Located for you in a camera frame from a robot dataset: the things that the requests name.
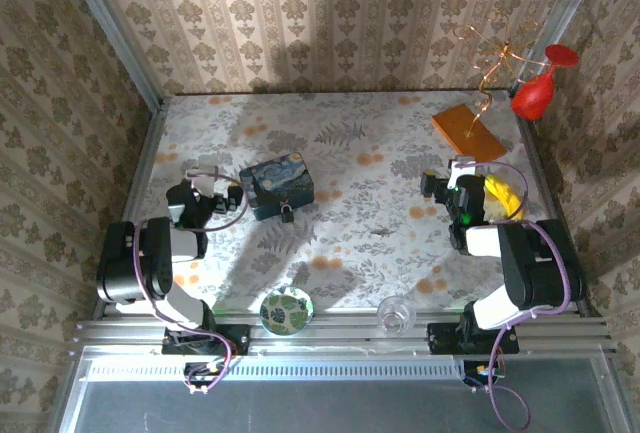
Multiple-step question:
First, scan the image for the starry night print box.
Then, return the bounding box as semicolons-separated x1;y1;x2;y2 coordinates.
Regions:
238;151;316;223

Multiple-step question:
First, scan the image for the yellow banana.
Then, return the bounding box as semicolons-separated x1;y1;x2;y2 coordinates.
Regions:
483;172;526;221

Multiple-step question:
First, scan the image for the black connector box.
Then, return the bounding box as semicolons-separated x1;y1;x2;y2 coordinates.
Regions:
183;361;226;387
462;360;506;387

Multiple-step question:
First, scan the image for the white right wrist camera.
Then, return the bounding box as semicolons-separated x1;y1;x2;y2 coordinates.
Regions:
447;157;479;189

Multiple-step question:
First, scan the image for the grey metal panel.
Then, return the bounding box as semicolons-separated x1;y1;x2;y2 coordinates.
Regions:
57;345;634;433

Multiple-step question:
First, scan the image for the aluminium frame bar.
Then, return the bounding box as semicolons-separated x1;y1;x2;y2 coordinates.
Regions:
514;97;609;319
74;310;619;357
58;0;164;112
512;0;609;97
92;102;169;319

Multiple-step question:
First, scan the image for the copper wire sculpture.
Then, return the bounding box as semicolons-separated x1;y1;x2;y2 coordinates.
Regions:
453;6;547;137

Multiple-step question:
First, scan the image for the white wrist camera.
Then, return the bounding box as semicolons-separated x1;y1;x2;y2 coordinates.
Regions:
447;157;479;189
183;167;217;194

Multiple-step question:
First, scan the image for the clear drinking glass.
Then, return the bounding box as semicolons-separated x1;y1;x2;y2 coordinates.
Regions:
376;295;417;337

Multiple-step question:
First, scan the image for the white slotted cable duct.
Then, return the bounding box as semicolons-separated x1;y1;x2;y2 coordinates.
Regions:
82;355;466;382

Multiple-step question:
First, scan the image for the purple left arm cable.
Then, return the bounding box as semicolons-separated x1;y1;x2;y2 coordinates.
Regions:
132;165;250;397

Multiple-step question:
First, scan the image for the green leaf pattern plate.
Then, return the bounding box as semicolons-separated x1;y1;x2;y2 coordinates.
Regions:
258;286;315;337

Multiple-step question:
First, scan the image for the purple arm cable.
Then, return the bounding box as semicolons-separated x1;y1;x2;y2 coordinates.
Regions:
132;165;250;397
464;160;574;432

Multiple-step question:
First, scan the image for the red wine glass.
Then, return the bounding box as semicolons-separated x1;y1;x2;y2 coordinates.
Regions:
509;43;581;122

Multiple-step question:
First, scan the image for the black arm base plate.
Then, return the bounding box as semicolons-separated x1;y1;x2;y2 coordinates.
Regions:
162;323;250;357
427;321;520;356

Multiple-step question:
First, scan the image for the floral tablecloth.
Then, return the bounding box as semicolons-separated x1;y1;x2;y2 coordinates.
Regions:
119;91;581;312

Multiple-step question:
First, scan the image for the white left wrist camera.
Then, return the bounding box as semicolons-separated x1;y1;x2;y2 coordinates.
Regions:
183;167;217;194

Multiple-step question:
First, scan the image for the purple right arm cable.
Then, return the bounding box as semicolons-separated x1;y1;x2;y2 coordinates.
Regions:
464;160;574;432

